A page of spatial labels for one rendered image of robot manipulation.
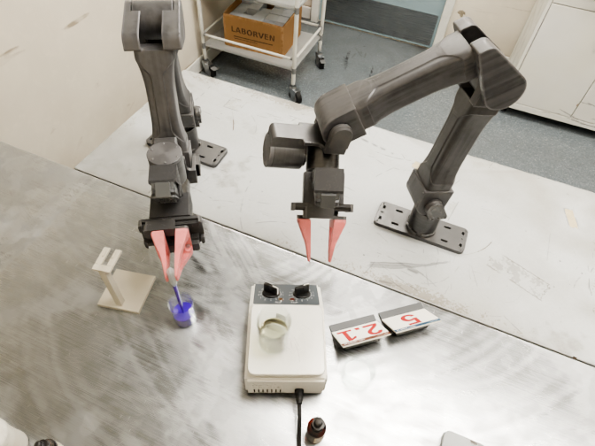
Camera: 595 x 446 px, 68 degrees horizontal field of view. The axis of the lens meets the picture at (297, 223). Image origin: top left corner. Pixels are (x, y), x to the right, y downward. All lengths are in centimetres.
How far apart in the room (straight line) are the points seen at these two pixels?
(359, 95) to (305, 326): 38
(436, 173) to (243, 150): 50
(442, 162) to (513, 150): 206
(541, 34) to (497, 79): 218
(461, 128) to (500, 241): 35
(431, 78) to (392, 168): 46
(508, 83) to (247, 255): 56
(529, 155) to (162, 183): 246
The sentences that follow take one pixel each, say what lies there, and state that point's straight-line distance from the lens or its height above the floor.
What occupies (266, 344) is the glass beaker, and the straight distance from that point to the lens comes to 68.
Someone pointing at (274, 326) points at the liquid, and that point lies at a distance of 70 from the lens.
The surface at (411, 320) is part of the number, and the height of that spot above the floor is 93.
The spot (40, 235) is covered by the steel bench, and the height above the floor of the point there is 90.
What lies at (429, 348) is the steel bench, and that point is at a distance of 87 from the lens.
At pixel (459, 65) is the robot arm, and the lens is 70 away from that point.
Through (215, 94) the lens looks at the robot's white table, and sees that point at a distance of 133.
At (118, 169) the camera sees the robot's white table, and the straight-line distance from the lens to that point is 113.
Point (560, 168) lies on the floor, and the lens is 291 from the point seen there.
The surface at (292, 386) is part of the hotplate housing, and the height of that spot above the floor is 95.
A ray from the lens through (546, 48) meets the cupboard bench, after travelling 294.
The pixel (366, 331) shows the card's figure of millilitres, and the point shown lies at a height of 92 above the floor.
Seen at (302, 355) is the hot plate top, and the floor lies 99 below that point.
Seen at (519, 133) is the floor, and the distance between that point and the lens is 304.
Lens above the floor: 165
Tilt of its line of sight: 51 degrees down
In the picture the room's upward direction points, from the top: 5 degrees clockwise
